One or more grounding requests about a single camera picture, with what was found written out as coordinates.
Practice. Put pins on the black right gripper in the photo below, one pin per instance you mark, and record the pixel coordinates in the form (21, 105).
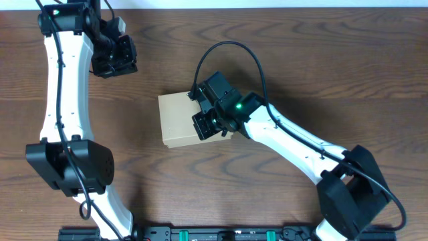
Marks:
(202, 131)

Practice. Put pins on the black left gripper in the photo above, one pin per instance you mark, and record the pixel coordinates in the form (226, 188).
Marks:
(128, 55)

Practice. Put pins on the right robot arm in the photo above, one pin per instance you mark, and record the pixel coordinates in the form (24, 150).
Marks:
(350, 186)

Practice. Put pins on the brown cardboard box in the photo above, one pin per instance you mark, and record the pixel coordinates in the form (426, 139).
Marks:
(176, 123)

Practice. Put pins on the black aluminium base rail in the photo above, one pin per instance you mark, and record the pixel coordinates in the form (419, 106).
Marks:
(165, 233)

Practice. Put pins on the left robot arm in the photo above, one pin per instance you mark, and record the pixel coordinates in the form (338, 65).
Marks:
(79, 43)

